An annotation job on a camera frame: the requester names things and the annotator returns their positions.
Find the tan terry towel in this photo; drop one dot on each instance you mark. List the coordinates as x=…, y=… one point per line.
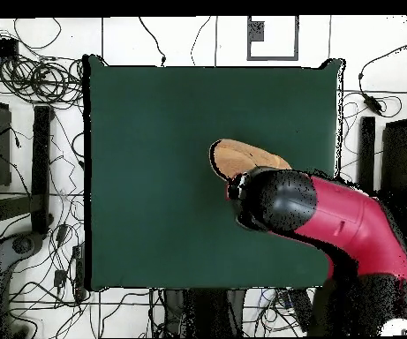
x=238, y=157

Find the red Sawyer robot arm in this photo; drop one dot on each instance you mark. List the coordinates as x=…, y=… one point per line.
x=348, y=219

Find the dark green table cloth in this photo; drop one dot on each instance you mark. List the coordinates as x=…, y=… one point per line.
x=153, y=123

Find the black power adapter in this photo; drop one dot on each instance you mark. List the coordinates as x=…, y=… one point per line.
x=372, y=103

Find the black power strip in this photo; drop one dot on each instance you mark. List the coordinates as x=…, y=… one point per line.
x=79, y=272

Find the small black adapter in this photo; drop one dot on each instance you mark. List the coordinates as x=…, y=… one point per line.
x=60, y=278

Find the grey rectangular floor frame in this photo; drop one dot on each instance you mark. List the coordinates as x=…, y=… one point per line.
x=273, y=58

